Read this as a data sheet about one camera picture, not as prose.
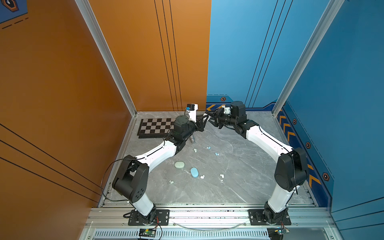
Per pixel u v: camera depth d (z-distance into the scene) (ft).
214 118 2.44
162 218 2.40
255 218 2.38
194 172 2.86
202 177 2.84
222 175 2.84
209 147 3.25
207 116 2.59
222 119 2.43
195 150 3.19
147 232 2.37
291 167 1.55
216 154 3.14
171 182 2.78
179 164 2.94
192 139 3.35
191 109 2.29
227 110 2.55
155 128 3.47
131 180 1.48
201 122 2.37
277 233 2.29
